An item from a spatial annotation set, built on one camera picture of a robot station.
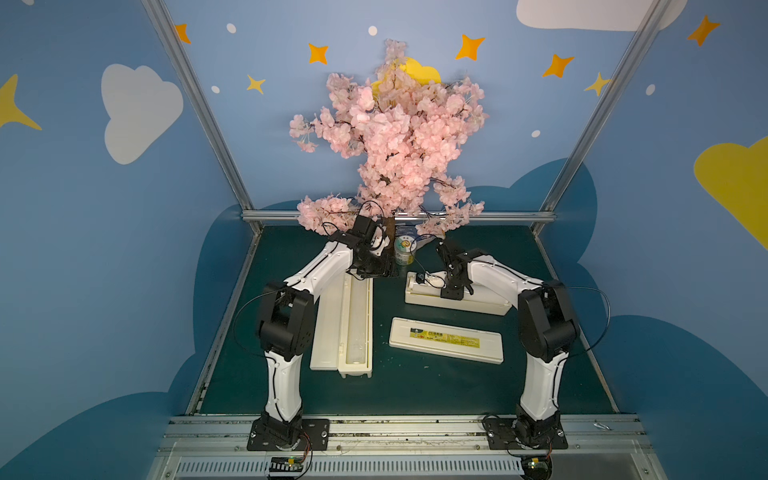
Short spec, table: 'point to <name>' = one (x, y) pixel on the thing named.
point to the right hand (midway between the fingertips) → (456, 279)
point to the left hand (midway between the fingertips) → (391, 269)
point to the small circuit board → (285, 466)
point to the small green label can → (404, 247)
